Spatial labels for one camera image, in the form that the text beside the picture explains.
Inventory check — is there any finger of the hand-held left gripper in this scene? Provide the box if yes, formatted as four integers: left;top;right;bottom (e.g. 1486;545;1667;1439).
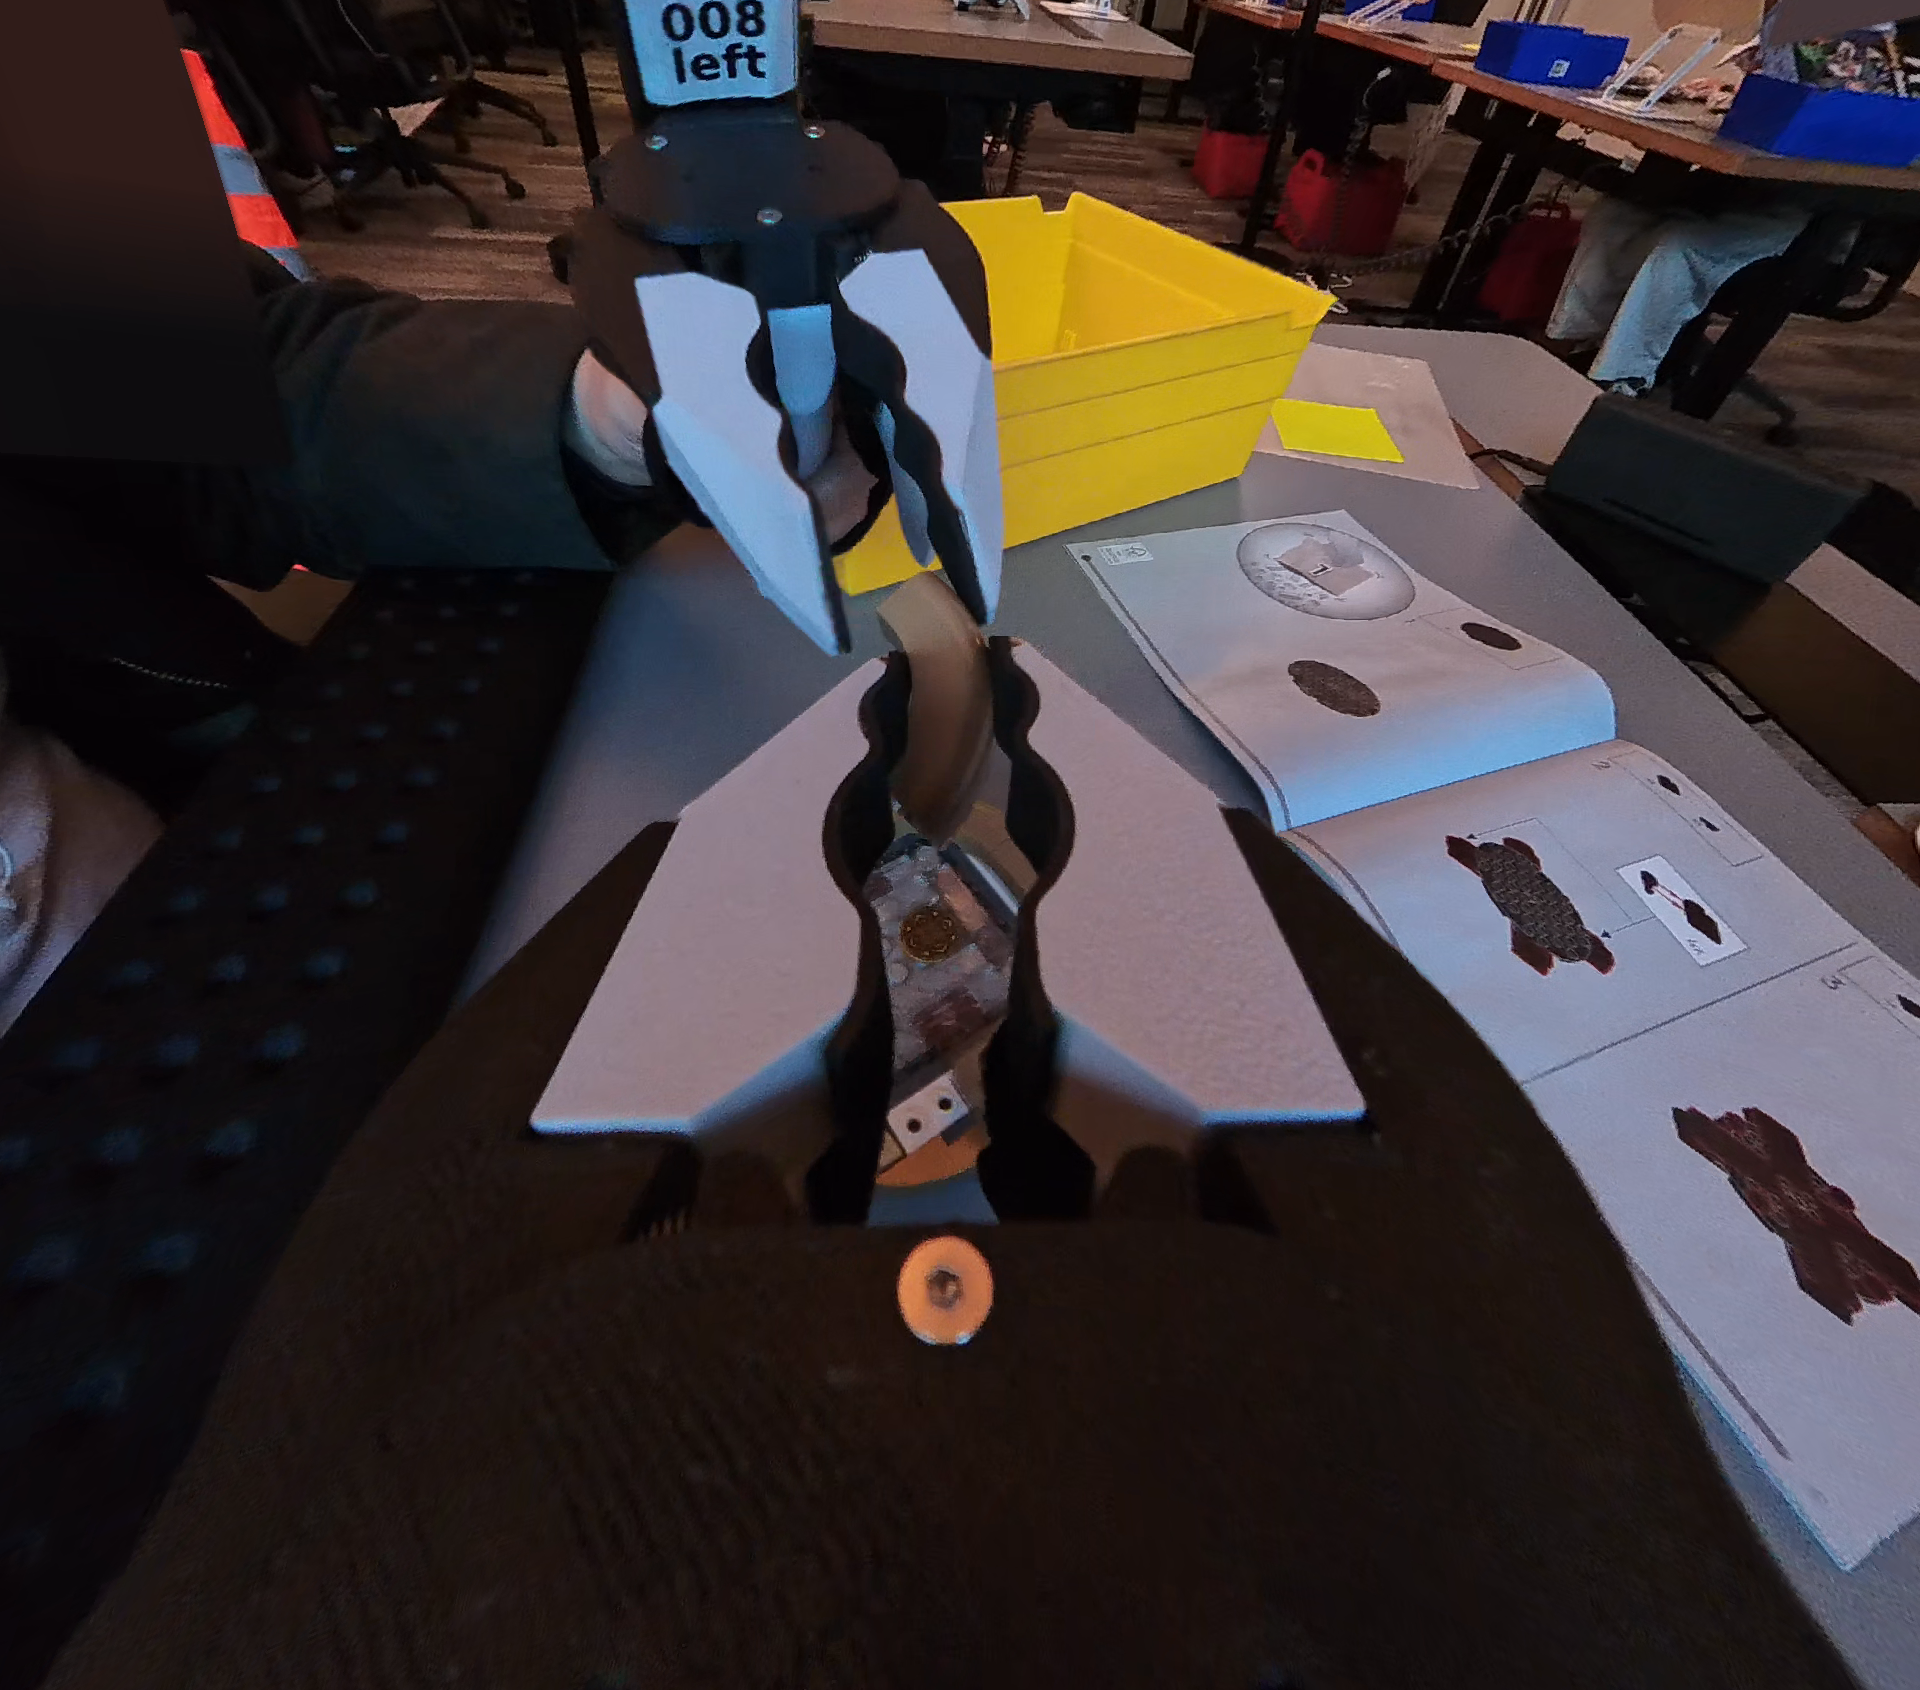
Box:
633;273;858;657
835;245;1009;633

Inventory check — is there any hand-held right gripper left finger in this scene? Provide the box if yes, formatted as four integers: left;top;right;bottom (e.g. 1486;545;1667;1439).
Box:
529;654;903;1227

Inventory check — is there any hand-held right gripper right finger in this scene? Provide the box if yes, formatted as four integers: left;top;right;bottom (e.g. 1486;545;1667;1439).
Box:
975;636;1370;1224

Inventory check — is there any yellow plastic bin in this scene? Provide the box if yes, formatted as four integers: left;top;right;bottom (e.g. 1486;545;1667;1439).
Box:
833;192;1341;597

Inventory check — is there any round toy brick model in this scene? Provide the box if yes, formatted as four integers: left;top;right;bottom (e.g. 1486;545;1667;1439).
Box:
858;832;1040;1190

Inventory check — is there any tan curved brick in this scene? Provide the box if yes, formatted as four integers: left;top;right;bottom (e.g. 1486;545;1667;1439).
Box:
875;576;1011;850

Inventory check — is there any person's left forearm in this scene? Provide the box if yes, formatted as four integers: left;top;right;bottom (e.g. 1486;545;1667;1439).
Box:
246;272;633;590

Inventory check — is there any grey desk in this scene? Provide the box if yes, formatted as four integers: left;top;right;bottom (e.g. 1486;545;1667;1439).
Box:
456;316;1920;1690

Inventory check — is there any person's left hand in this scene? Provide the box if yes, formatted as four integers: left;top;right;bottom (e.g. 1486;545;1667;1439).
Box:
564;345;714;563

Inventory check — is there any grey background table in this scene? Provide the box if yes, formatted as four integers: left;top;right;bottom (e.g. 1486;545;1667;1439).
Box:
799;0;1200;207

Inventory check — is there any black office chair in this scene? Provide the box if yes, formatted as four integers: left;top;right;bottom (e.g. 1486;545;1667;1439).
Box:
1656;204;1920;450
322;0;560;230

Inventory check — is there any instruction booklet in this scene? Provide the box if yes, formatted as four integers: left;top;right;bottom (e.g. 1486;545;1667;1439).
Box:
1069;507;1920;1572

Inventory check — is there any yellow sticky note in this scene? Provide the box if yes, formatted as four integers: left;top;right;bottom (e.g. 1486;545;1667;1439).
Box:
1273;400;1407;466

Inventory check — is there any black perforated pad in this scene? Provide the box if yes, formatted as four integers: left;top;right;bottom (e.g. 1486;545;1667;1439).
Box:
0;563;611;1617

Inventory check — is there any white paper sheet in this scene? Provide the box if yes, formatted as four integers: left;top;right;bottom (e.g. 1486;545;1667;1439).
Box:
1252;345;1488;491

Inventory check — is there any person's grey hoodie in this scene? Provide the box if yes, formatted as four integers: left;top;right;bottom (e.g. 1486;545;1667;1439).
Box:
0;654;169;1047

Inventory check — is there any black perforated chair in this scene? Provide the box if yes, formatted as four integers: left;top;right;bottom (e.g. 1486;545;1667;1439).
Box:
0;452;363;821

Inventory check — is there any black toy set box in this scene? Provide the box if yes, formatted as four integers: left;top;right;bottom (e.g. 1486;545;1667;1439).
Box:
1522;388;1920;808

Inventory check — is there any blue plastic bin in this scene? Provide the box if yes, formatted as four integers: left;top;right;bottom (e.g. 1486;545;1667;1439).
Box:
1477;18;1633;91
1716;74;1920;167

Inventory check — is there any long wooden table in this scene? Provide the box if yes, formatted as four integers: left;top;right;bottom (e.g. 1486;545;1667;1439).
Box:
1196;0;1920;222

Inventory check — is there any clear acrylic stand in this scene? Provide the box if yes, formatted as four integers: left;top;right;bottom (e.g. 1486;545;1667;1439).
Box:
1602;24;1728;106

